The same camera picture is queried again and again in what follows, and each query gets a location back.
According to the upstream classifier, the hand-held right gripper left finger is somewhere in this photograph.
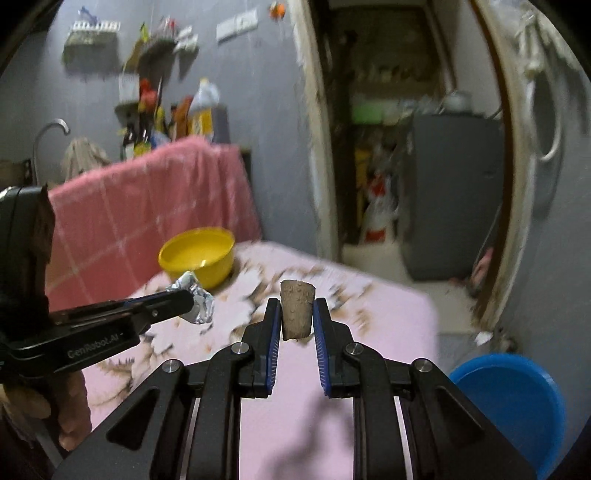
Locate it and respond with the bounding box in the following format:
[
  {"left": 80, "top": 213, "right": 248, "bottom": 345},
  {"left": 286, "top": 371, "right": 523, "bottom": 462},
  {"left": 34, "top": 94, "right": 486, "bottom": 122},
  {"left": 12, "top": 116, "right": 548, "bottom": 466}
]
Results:
[{"left": 52, "top": 298, "right": 282, "bottom": 480}]

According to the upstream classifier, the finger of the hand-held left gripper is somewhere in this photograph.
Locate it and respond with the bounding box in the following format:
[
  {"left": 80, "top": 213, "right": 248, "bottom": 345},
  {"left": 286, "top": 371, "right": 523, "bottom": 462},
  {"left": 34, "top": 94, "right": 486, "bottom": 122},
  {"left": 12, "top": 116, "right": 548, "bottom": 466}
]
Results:
[
  {"left": 50, "top": 288, "right": 195, "bottom": 324},
  {"left": 131, "top": 298, "right": 195, "bottom": 334}
]

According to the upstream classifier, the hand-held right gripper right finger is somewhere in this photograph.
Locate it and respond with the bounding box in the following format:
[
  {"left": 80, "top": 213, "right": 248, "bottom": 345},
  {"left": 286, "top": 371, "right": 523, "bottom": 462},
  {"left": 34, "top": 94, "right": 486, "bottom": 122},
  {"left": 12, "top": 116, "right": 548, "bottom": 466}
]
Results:
[{"left": 313, "top": 298, "right": 539, "bottom": 480}]

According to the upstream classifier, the silver foil wrapper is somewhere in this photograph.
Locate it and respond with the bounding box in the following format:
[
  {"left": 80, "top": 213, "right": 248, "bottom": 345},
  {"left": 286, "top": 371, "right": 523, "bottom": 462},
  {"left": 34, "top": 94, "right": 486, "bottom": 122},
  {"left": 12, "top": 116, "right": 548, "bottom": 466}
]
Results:
[{"left": 166, "top": 271, "right": 217, "bottom": 325}]

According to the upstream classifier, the brown wedge-shaped peel piece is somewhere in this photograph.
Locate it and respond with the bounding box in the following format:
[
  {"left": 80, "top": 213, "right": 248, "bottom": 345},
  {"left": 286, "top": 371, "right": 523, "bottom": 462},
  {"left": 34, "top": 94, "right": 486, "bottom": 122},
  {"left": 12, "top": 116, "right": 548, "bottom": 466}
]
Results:
[{"left": 280, "top": 279, "right": 317, "bottom": 343}]

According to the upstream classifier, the yellow plastic bowl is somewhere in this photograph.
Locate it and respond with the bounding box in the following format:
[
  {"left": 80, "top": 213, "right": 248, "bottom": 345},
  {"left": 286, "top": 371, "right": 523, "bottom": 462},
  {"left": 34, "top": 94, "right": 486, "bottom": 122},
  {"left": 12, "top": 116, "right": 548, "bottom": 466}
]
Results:
[{"left": 158, "top": 227, "right": 235, "bottom": 291}]

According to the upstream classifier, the person's left hand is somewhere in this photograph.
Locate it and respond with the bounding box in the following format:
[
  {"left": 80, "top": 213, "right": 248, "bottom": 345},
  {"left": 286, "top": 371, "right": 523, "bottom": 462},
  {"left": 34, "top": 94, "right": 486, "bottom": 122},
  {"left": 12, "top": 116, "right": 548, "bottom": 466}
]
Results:
[{"left": 0, "top": 369, "right": 90, "bottom": 450}]

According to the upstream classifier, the pink floral blanket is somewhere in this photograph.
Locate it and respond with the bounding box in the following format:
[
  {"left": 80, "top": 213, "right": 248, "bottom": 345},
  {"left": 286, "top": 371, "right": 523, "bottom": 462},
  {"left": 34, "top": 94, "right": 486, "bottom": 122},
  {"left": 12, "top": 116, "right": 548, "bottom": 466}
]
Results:
[{"left": 85, "top": 240, "right": 439, "bottom": 480}]

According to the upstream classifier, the pink checked cloth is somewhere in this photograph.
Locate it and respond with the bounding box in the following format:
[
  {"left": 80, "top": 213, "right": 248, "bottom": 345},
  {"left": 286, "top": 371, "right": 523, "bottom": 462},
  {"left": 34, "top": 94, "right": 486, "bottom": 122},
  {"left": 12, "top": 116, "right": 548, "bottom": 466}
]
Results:
[{"left": 46, "top": 136, "right": 262, "bottom": 315}]

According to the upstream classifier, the white and red sack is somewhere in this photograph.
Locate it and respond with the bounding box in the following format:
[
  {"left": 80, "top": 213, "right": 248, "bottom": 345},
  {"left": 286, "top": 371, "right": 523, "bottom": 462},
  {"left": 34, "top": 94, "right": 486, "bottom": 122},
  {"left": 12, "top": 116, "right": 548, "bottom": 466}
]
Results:
[{"left": 362, "top": 173, "right": 400, "bottom": 243}]

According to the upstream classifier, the beige rag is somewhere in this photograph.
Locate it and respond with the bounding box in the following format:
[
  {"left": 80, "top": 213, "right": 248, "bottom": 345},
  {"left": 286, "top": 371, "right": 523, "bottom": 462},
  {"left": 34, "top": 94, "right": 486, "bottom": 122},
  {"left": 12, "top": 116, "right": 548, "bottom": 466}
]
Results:
[{"left": 62, "top": 137, "right": 112, "bottom": 183}]

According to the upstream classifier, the row of condiment bottles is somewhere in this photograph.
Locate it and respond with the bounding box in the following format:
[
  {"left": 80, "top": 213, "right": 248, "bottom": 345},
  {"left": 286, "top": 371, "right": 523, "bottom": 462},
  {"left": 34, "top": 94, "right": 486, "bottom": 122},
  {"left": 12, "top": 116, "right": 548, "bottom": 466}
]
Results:
[{"left": 120, "top": 78, "right": 192, "bottom": 160}]

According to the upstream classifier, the pink slipper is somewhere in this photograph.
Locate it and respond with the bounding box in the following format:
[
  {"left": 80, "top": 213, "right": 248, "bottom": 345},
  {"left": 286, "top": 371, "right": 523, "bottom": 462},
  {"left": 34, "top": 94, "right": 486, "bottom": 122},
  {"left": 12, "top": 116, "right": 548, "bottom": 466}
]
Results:
[{"left": 471, "top": 247, "right": 495, "bottom": 287}]

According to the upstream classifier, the blue plastic basin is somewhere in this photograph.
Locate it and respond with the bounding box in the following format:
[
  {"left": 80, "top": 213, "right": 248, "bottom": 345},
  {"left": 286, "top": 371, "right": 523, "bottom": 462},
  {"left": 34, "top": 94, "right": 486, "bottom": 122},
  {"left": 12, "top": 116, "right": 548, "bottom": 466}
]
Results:
[{"left": 448, "top": 353, "right": 566, "bottom": 480}]

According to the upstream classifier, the grey refrigerator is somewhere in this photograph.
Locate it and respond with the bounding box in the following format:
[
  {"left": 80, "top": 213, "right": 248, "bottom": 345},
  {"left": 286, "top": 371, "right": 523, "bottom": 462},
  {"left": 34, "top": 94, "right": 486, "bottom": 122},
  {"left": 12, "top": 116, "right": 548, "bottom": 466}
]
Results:
[{"left": 404, "top": 113, "right": 506, "bottom": 282}]

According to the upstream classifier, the cooking oil bottle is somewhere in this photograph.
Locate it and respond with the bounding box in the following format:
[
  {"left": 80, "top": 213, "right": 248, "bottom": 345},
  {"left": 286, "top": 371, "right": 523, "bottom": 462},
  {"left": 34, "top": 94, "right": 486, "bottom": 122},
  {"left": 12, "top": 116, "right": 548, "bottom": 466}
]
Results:
[{"left": 188, "top": 78, "right": 221, "bottom": 139}]

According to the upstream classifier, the metal faucet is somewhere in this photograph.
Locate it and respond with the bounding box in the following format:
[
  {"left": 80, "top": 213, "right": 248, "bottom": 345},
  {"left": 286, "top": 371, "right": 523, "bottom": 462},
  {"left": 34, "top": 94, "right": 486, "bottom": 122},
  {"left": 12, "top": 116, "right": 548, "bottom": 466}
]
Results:
[{"left": 32, "top": 119, "right": 71, "bottom": 183}]

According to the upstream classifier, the green plastic container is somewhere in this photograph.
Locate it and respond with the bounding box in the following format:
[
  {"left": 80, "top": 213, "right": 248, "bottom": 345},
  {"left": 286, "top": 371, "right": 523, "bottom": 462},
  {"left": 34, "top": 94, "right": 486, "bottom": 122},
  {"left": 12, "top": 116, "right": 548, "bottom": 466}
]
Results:
[{"left": 353, "top": 104, "right": 386, "bottom": 125}]

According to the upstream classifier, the metal pot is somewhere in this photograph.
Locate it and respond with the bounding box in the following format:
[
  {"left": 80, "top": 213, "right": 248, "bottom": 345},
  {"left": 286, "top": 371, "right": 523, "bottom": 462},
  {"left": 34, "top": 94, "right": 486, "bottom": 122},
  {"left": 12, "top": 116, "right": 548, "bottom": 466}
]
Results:
[{"left": 441, "top": 90, "right": 474, "bottom": 114}]

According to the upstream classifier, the white hanging loop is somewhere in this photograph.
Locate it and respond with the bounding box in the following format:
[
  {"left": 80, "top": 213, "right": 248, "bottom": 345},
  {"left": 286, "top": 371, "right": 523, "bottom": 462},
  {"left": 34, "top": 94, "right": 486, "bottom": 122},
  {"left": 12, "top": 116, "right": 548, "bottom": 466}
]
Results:
[{"left": 515, "top": 9, "right": 566, "bottom": 162}]

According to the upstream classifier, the wooden door frame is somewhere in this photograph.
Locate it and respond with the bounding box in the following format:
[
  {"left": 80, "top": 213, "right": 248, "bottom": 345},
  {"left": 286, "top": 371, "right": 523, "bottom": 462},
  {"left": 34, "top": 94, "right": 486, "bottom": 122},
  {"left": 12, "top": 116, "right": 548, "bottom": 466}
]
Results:
[{"left": 295, "top": 0, "right": 536, "bottom": 333}]

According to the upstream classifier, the wall shelf with small items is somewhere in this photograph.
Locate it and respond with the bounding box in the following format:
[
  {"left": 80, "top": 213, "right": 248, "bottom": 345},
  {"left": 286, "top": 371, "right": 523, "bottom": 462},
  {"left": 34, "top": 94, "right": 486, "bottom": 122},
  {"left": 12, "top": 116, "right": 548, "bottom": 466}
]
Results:
[
  {"left": 64, "top": 7, "right": 120, "bottom": 70},
  {"left": 122, "top": 16, "right": 200, "bottom": 72}
]

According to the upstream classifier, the white wall socket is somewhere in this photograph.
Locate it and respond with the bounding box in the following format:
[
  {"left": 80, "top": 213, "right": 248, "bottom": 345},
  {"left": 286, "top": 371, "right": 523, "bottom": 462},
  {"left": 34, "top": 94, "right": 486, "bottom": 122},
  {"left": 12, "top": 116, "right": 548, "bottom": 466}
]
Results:
[{"left": 216, "top": 13, "right": 259, "bottom": 43}]

